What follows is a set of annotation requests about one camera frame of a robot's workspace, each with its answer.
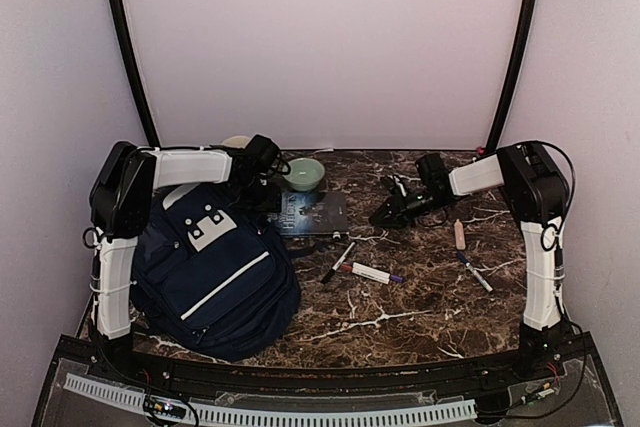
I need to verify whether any dark blue hardcover book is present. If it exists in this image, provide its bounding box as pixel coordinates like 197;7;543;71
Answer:
271;192;349;237

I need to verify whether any blue capped thin pen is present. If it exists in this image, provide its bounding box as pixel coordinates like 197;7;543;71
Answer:
456;251;493;293

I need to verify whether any left black frame post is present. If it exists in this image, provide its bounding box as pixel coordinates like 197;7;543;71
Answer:
108;0;161;147

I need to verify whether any light green ceramic bowl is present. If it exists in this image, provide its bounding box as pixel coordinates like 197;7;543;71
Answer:
284;158;325;192

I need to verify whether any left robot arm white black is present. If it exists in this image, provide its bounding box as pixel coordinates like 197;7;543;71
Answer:
89;135;301;361

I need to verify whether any black front rail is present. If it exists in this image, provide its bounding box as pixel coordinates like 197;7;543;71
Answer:
54;336;596;401

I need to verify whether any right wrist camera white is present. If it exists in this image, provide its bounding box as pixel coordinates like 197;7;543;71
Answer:
380;175;408;197

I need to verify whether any right black frame post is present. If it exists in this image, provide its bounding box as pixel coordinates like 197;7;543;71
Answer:
483;0;536;155

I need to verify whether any black capped white marker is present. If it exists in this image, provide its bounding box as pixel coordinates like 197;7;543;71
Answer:
321;241;356;285

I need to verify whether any cream ceramic mug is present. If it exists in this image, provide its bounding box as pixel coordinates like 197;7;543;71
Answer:
222;135;251;148

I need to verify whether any small circuit board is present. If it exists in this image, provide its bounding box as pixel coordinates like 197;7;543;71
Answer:
142;396;187;421

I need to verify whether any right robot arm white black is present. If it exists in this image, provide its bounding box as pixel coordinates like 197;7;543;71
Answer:
369;141;575;381

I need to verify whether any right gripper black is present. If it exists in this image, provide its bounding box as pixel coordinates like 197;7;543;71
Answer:
370;188;453;228

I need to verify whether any white slotted cable duct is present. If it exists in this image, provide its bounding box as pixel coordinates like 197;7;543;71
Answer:
63;372;477;426

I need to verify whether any purple capped white marker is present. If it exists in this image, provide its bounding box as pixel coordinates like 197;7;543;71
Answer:
351;262;403;284

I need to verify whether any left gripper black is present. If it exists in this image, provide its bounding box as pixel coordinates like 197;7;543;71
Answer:
233;176;281;213

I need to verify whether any black frame post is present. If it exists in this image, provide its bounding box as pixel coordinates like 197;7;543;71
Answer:
483;0;536;155
108;0;161;147

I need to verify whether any navy blue student backpack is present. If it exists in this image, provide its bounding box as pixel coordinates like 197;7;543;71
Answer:
130;183;327;362

